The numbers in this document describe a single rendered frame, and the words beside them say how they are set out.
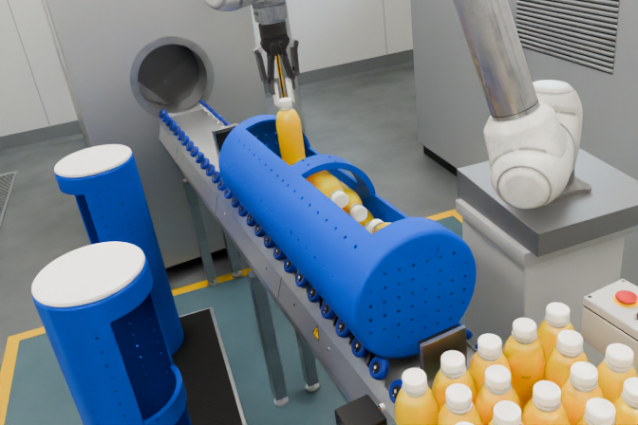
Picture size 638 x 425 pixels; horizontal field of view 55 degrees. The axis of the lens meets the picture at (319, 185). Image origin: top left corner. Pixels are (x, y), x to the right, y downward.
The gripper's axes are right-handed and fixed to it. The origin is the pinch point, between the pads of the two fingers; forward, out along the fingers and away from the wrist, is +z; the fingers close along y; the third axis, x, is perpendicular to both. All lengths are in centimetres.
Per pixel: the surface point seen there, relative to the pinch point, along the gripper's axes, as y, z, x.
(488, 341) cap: 5, 21, 95
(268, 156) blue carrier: 13.0, 10.1, 17.2
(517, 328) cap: -1, 21, 95
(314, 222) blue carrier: 16, 13, 53
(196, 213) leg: 14, 87, -118
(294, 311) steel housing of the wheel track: 20, 45, 37
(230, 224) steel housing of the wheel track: 19, 45, -18
